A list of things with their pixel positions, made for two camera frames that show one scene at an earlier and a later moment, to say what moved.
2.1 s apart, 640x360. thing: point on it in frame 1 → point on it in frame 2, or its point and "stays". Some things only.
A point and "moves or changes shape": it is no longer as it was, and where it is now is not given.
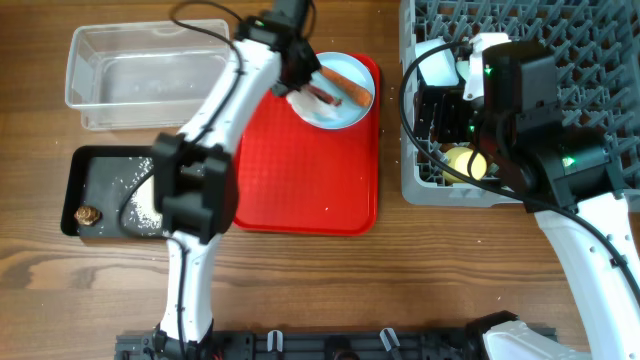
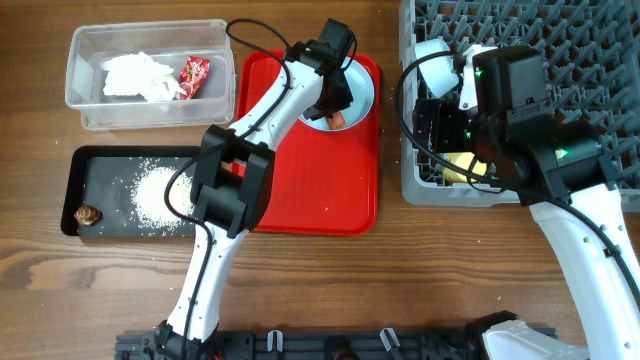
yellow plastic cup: x=458 y=157 stays
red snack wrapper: x=325 y=96 moves or changes shape
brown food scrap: x=88 y=215 stays
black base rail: x=329 y=344 stays
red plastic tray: x=294 y=178 stays
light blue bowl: x=438 y=68 stays
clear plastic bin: x=144 y=75 stays
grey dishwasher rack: x=596 y=50 stays
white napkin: x=306 y=102 moves or changes shape
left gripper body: x=302 y=77 → x=333 y=102
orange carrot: x=354 y=90 → x=336 y=121
